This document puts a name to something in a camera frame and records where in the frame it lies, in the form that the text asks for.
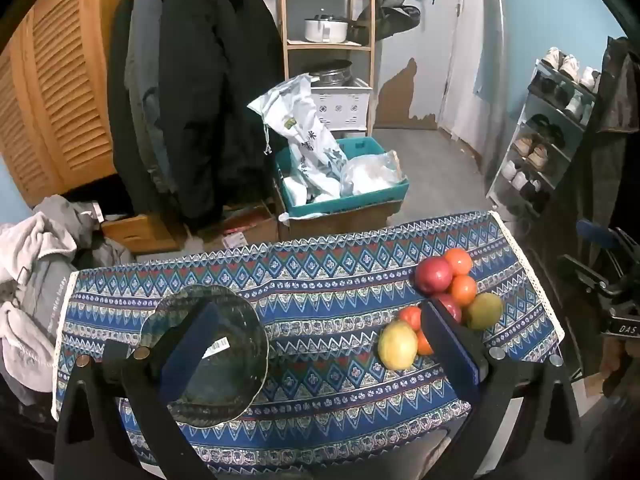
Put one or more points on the teal box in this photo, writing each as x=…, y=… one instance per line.
x=365, y=147

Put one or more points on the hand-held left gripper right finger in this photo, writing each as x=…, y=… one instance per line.
x=450, y=345

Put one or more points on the orange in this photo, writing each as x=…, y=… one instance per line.
x=423, y=342
x=460, y=261
x=464, y=291
x=411, y=317

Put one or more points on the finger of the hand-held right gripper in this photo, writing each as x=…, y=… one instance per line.
x=595, y=232
x=580, y=267

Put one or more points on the clear plastic bag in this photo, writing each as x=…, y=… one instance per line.
x=372, y=172

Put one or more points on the light grey sweatshirt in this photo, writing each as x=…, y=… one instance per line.
x=30, y=285

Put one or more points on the clear glass bowl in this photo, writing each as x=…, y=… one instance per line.
x=240, y=360

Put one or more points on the flat cardboard box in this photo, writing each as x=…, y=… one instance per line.
x=245, y=227

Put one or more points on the grey blue jacket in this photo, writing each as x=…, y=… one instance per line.
x=145, y=60

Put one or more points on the blue patterned tablecloth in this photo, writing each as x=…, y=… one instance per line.
x=325, y=285

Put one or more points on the white printed rice bag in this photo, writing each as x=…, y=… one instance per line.
x=305, y=135

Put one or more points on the wooden louvered cabinet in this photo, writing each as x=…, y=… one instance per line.
x=60, y=85

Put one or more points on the yellow mango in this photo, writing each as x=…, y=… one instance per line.
x=397, y=346

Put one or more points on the small red apple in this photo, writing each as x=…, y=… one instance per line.
x=451, y=306

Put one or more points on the white door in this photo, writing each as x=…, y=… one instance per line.
x=465, y=60

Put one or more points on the dark grey jacket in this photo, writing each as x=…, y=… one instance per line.
x=65, y=215

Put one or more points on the dark green hanging bag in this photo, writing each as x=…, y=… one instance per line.
x=392, y=15

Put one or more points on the white plastic basket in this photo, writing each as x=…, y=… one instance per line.
x=345, y=105

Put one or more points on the dark hanging coat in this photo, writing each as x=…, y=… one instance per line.
x=615, y=110

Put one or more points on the large red apple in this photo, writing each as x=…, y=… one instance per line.
x=432, y=276

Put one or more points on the large cardboard box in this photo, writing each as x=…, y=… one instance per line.
x=345, y=222

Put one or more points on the white shoe rack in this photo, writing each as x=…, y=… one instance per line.
x=500, y=180

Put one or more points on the wooden shelf rack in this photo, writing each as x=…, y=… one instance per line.
x=372, y=20

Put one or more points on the person's right hand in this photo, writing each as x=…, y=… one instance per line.
x=614, y=362

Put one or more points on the green mango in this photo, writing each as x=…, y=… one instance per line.
x=485, y=310

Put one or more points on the white cooking pot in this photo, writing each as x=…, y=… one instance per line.
x=325, y=29

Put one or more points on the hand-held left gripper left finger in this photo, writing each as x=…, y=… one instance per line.
x=192, y=355

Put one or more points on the group of assorted shoes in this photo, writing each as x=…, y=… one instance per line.
x=537, y=152

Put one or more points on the metal pot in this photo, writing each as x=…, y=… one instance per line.
x=332, y=74

